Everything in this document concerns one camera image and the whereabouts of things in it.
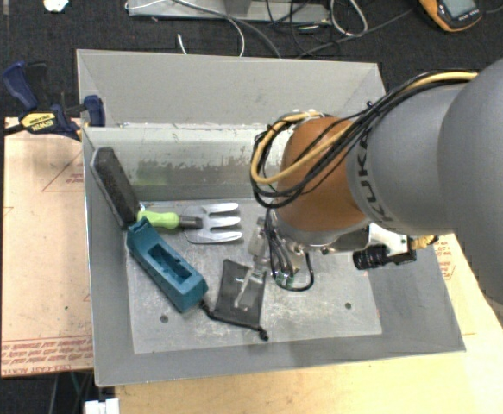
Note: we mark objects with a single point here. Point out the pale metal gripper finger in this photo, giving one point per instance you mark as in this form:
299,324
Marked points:
241,293
256,280

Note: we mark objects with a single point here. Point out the grey metal bin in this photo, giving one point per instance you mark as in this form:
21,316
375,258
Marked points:
320,317

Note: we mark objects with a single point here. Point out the teal hollow plastic case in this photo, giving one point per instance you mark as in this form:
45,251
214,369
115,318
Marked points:
165,265

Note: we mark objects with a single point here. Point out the black flat block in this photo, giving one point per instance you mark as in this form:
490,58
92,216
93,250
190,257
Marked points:
115,186

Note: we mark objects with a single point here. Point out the brown cardboard board red print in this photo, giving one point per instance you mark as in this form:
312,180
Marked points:
39,252

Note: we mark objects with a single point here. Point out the black cylinder on white bracket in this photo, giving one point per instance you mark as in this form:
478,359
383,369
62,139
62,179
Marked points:
374,257

